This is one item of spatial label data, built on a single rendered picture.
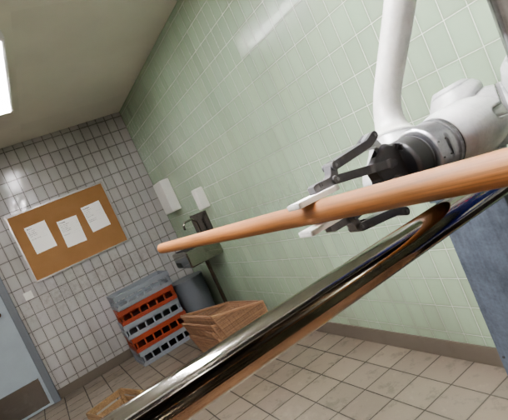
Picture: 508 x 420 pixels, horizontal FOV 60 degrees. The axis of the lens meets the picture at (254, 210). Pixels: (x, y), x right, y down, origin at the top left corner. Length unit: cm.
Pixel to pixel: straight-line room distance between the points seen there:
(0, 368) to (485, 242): 462
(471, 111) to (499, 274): 67
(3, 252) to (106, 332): 133
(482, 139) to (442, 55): 116
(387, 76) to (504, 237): 56
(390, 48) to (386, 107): 11
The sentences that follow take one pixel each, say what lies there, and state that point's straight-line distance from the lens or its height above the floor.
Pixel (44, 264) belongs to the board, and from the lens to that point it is 511.
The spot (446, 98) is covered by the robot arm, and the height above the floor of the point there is 125.
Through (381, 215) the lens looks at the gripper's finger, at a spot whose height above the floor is 115.
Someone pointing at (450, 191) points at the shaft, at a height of 119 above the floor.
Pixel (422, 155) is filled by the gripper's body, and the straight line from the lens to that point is 67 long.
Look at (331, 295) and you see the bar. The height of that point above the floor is 116.
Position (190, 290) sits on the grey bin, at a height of 44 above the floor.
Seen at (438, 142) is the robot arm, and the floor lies 120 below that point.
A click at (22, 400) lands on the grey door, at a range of 524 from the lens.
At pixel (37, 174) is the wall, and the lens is 523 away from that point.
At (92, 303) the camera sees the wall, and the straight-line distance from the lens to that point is 517.
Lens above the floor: 127
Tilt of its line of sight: 4 degrees down
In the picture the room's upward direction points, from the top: 24 degrees counter-clockwise
